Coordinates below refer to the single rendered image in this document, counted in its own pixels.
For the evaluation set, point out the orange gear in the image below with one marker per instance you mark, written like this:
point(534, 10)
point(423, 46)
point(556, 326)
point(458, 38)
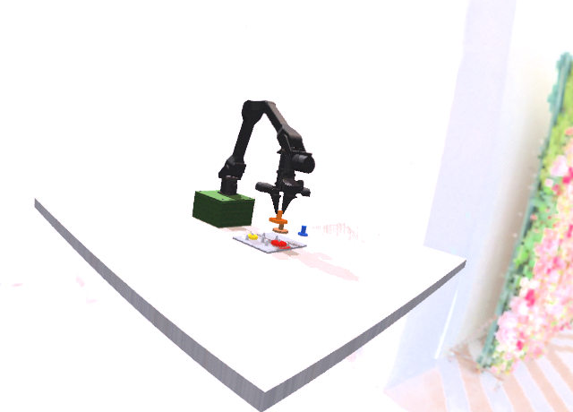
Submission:
point(278, 219)
point(280, 229)

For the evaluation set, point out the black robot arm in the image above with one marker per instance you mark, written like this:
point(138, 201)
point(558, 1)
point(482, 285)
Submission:
point(293, 154)

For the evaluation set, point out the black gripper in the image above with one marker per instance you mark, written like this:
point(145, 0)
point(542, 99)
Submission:
point(274, 191)

